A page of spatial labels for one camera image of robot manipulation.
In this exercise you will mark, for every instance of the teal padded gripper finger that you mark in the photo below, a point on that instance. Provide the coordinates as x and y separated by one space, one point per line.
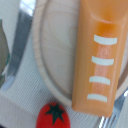
4 55

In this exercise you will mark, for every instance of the round wooden plate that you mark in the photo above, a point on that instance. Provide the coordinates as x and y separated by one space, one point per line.
55 32

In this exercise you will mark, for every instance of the red tomato toy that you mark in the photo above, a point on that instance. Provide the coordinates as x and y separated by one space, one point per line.
53 115

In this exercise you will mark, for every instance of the fork with wooden handle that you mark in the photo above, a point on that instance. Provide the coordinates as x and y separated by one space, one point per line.
110 122

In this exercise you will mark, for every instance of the beige woven placemat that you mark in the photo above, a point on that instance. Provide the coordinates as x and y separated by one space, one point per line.
20 104

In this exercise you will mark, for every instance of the orange bread loaf toy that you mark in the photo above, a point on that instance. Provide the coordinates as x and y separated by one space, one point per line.
102 33

